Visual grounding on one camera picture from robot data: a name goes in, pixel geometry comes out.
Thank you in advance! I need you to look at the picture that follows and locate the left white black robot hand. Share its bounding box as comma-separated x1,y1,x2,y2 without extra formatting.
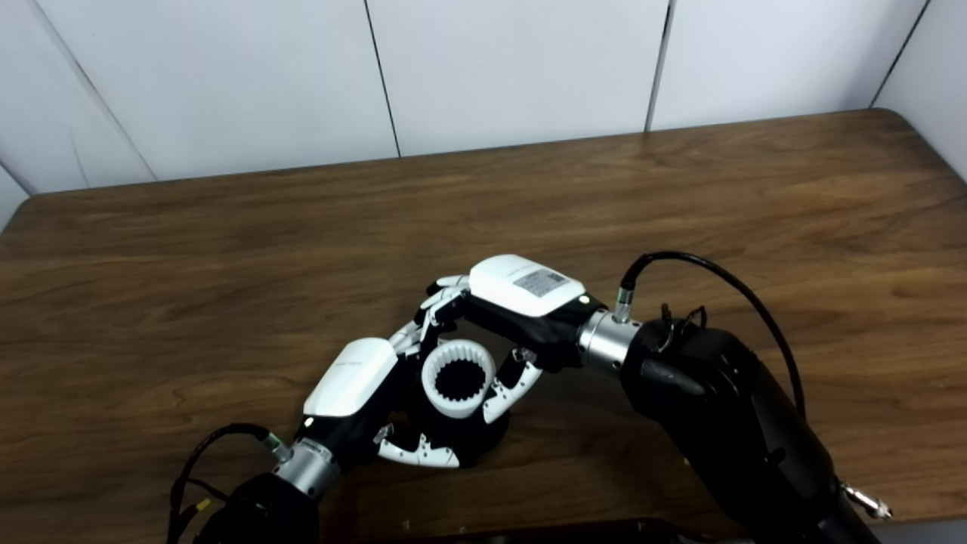
272,321,469,499

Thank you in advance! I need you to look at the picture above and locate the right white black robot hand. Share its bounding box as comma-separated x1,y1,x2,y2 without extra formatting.
419,255,643,424

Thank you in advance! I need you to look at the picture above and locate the white toothed plastic ring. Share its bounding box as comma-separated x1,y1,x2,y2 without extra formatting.
421,338,497,420

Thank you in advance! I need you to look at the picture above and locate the round black plastic part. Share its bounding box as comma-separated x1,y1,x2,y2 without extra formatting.
393,355,511,468

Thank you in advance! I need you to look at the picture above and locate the thin wire on right arm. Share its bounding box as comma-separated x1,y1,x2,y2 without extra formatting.
657,304,709,352

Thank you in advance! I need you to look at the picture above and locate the thin wire on arm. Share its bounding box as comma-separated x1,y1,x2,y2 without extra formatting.
178,476,229,524
657,304,709,352

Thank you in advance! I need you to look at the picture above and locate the thick black left wrist cable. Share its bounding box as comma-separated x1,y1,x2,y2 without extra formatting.
166,423,292,544

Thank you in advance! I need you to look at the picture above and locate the thick black wrist cable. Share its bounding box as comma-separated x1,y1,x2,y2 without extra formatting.
166,423,292,544
613,252,892,522

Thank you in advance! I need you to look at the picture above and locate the thin wire on left arm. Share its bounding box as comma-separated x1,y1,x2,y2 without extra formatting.
178,476,229,524

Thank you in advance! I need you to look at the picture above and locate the thick black right wrist cable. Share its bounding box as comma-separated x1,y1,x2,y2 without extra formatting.
613,252,892,522

